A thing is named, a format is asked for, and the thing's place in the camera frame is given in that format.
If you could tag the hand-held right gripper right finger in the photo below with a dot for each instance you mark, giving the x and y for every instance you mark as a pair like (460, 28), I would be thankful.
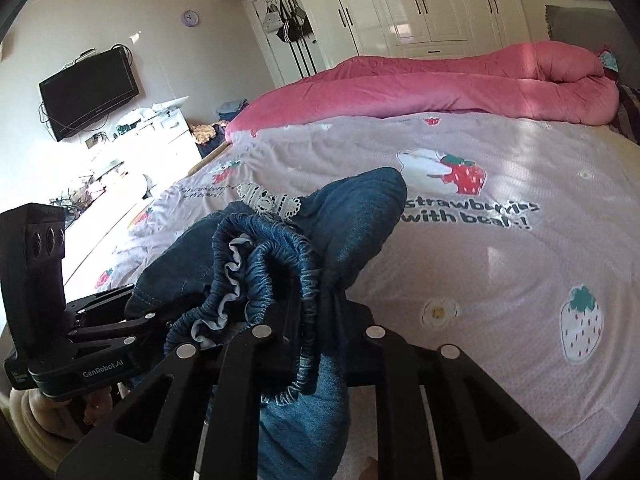
(372, 365)

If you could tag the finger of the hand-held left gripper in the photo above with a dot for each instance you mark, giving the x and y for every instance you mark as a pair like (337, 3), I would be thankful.
(120, 332)
(100, 302)

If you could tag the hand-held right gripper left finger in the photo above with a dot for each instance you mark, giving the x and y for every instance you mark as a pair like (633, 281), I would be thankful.
(247, 360)

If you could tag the blue denim pants lace trim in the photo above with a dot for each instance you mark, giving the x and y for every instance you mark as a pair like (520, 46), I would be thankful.
(350, 220)

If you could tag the person's left forearm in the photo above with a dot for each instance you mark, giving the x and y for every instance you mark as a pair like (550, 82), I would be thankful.
(35, 425)

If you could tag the person's left hand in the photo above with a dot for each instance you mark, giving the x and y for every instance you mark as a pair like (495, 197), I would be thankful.
(97, 407)

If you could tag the white round table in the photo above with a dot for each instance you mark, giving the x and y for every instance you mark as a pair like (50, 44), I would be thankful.
(125, 187)

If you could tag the pink strawberry printed bed sheet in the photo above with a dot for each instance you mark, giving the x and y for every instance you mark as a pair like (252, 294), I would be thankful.
(500, 285)

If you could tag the white dresser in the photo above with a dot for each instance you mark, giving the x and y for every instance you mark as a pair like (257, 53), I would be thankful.
(170, 145)

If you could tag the brown patterned cloth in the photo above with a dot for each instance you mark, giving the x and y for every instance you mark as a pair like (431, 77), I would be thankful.
(205, 134)

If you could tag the folded blue grey clothes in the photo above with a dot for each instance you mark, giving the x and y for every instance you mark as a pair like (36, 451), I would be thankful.
(232, 109)

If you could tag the pink quilt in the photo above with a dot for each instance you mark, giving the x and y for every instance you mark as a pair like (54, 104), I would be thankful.
(425, 85)

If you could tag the black coat stand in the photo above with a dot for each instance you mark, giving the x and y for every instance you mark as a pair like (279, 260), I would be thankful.
(302, 57)

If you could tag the grey hanging bag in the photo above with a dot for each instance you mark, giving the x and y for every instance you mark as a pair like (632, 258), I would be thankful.
(272, 19)

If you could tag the black hanging bag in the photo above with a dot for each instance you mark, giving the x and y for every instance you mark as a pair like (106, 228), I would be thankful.
(292, 22)

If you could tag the white wardrobe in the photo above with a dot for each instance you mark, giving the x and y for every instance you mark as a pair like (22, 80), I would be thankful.
(400, 5)

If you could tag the purple striped cloth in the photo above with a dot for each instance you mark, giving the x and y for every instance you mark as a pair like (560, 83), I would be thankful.
(629, 110)

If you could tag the teal pink knitted cloth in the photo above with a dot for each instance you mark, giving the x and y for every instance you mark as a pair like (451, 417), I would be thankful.
(609, 59)

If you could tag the grey padded headboard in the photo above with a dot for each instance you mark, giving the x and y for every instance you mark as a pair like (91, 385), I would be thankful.
(580, 25)

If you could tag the wall socket with plugs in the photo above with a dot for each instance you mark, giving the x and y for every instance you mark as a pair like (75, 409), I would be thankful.
(96, 139)

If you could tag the black wall television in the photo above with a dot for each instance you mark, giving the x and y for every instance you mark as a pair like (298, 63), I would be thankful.
(90, 92)

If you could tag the purple wall clock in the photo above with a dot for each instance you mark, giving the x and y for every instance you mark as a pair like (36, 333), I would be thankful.
(190, 18)

